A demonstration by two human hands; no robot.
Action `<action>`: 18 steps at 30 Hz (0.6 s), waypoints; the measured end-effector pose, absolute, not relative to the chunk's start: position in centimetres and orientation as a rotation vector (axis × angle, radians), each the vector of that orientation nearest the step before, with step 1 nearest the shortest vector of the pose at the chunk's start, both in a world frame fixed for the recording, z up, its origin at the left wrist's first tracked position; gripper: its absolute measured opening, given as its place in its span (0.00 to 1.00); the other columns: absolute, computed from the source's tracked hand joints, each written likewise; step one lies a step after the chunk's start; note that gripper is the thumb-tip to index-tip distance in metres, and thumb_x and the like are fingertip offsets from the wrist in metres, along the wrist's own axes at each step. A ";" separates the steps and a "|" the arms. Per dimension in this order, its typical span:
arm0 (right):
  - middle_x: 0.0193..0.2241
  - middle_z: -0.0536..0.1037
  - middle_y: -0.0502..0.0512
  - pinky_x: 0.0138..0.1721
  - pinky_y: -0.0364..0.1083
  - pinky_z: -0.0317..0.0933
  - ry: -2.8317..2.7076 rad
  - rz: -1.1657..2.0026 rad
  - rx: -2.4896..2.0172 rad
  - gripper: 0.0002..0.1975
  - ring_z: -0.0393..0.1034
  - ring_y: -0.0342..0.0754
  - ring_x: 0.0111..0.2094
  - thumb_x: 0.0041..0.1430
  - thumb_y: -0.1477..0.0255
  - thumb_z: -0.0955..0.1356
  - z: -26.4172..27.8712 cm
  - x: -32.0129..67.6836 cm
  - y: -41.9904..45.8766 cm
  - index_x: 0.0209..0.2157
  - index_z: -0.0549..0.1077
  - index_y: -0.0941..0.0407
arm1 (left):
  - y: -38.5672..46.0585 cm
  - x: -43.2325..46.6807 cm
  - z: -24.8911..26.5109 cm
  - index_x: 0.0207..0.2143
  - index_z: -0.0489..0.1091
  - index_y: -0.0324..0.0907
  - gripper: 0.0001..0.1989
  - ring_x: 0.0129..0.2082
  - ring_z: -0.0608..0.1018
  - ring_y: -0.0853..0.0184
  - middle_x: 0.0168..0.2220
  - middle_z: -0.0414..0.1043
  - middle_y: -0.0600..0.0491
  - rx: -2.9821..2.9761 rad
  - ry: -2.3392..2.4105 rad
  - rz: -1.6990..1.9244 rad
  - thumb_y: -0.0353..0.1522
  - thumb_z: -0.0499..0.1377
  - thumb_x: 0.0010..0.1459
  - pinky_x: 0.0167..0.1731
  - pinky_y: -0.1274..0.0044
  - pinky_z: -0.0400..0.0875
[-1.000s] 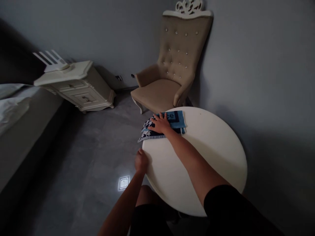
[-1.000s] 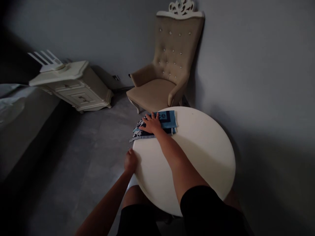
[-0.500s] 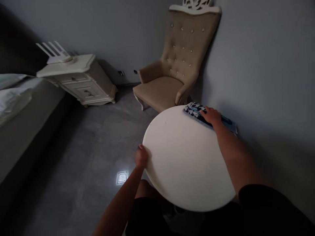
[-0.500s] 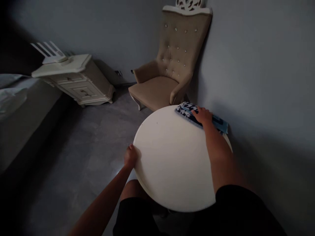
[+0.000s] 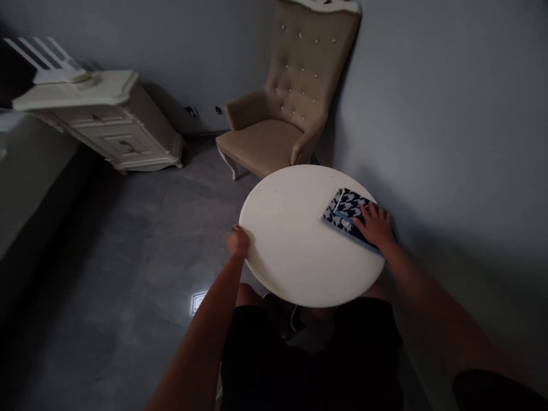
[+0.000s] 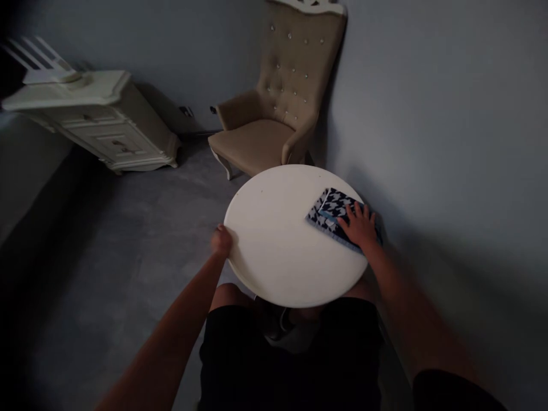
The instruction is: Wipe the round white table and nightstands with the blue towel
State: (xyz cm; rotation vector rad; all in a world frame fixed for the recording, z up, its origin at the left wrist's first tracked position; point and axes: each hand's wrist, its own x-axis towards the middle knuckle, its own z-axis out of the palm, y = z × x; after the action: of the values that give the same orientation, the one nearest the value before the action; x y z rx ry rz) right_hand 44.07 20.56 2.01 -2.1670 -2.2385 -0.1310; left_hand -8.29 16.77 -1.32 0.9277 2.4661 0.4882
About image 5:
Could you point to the person's left hand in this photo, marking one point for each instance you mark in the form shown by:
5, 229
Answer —
236, 244

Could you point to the person's right hand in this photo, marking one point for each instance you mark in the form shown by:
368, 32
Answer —
376, 229

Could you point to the person's left thumb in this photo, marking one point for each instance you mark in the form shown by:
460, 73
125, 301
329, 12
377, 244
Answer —
241, 233

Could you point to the person's right ring finger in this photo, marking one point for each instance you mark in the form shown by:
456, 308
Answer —
382, 212

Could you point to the person's right index finger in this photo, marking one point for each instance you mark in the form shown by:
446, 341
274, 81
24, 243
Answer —
364, 211

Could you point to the person's right middle finger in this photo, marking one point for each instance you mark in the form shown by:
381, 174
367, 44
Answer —
373, 211

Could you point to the person's right little finger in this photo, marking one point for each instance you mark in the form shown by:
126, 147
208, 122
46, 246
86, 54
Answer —
388, 217

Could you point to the person's right thumb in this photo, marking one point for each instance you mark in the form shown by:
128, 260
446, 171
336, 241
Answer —
357, 222

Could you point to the blue white patterned cloth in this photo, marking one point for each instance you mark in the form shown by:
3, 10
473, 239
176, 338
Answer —
342, 210

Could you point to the round white table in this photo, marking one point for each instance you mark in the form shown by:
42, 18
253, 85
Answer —
299, 239

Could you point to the person's legs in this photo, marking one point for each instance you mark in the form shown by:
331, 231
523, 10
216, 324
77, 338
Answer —
274, 312

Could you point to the beige tufted armchair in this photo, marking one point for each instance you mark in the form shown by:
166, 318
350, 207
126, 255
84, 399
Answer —
282, 107

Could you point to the person's body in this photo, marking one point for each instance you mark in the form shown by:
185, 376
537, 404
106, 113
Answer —
308, 372

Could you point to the cream carved cabinet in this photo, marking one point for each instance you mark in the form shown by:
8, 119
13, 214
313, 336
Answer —
107, 124

